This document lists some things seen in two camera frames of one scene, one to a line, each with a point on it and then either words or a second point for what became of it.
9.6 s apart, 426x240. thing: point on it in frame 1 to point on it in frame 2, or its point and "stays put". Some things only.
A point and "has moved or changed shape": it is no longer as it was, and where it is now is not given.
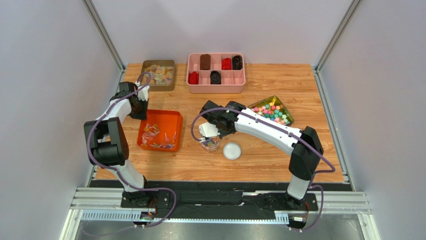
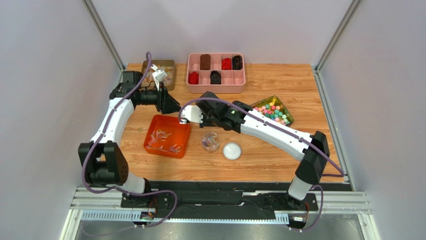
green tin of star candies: [273, 108] stays put
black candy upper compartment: [237, 62] stays put
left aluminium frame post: [97, 20] stays put
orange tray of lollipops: [162, 130] has moved or changed shape
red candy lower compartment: [193, 78] stays put
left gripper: [143, 115] to [168, 105]
